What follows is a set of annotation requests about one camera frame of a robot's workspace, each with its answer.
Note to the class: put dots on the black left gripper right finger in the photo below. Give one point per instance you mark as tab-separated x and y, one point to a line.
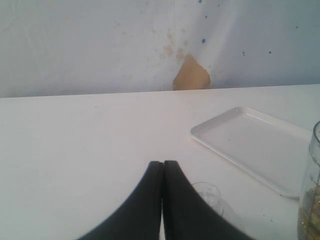
186	215

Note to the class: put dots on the white backdrop sheet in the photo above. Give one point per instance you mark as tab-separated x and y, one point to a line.
70	47

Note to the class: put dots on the clear plastic shaker cup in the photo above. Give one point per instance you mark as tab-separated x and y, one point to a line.
308	221

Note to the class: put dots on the white rectangular tray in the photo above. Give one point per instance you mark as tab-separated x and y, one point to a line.
271	150

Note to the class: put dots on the clear plastic shaker lid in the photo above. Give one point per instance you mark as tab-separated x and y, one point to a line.
211	195

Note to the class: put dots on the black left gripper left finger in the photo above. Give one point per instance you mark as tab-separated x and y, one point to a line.
139	216

